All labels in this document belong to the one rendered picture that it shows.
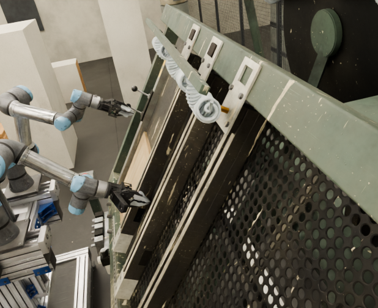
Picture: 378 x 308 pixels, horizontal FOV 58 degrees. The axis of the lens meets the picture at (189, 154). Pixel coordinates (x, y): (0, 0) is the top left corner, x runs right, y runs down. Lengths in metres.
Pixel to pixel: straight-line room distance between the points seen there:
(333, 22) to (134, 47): 4.53
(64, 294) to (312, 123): 2.44
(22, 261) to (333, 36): 1.86
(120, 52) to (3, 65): 2.01
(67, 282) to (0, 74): 2.47
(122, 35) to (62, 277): 3.84
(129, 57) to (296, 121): 5.15
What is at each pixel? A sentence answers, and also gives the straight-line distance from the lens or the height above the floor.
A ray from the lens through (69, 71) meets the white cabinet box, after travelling 7.01.
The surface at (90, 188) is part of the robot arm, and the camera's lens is 1.57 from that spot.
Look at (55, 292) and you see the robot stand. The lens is 2.88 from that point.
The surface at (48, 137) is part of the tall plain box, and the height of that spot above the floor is 0.49.
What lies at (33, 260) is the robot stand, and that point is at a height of 0.88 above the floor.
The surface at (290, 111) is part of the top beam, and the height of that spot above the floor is 1.90.
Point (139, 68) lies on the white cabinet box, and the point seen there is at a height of 0.70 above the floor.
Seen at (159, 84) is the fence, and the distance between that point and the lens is 2.06.
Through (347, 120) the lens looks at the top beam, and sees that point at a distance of 0.58.
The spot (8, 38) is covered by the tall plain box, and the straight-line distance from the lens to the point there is 4.25.
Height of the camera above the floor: 2.20
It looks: 30 degrees down
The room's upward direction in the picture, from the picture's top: 10 degrees counter-clockwise
